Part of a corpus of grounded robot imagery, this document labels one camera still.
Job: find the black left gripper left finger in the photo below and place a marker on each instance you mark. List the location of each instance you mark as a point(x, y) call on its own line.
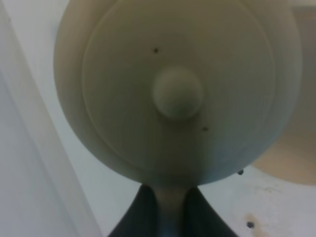
point(141, 219)

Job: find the beige round teapot saucer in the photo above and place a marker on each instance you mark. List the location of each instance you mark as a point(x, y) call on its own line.
point(293, 156)

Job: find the beige ceramic teapot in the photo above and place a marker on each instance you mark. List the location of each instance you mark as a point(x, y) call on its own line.
point(177, 93)

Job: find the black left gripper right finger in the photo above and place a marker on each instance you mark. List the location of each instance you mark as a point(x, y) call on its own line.
point(201, 220)

